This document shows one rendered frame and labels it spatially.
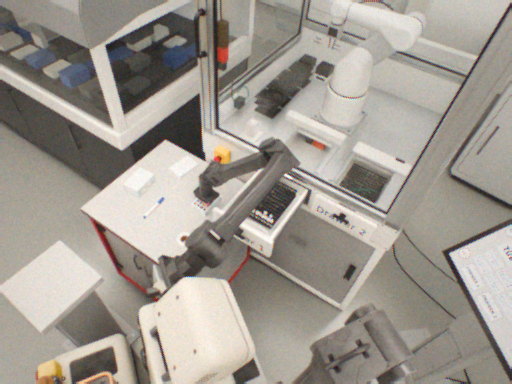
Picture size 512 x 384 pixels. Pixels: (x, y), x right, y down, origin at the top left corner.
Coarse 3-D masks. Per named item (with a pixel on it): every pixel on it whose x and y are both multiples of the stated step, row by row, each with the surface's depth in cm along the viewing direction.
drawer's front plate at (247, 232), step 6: (216, 210) 149; (222, 210) 149; (216, 216) 151; (240, 228) 146; (246, 228) 144; (246, 234) 147; (252, 234) 144; (258, 234) 143; (240, 240) 153; (246, 240) 150; (252, 240) 147; (258, 240) 144; (264, 240) 142; (270, 240) 141; (252, 246) 151; (258, 246) 148; (264, 246) 145; (270, 246) 142; (264, 252) 148; (270, 252) 146
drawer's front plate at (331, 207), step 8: (320, 200) 157; (328, 200) 156; (312, 208) 164; (320, 208) 161; (328, 208) 158; (336, 208) 155; (344, 208) 154; (328, 216) 161; (352, 216) 152; (360, 216) 152; (336, 224) 162; (352, 224) 156; (360, 224) 153; (368, 224) 150; (376, 224) 149; (368, 232) 153; (368, 240) 157
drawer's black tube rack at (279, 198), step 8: (272, 192) 160; (280, 192) 161; (288, 192) 161; (296, 192) 162; (264, 200) 157; (272, 200) 157; (280, 200) 158; (288, 200) 158; (256, 208) 155; (264, 208) 155; (272, 208) 155; (280, 208) 155; (248, 216) 156; (272, 216) 152; (280, 216) 157; (264, 224) 153; (272, 224) 153
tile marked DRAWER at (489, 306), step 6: (480, 294) 125; (486, 294) 123; (480, 300) 124; (486, 300) 123; (492, 300) 121; (486, 306) 122; (492, 306) 121; (486, 312) 121; (492, 312) 120; (498, 312) 119; (492, 318) 120; (498, 318) 118
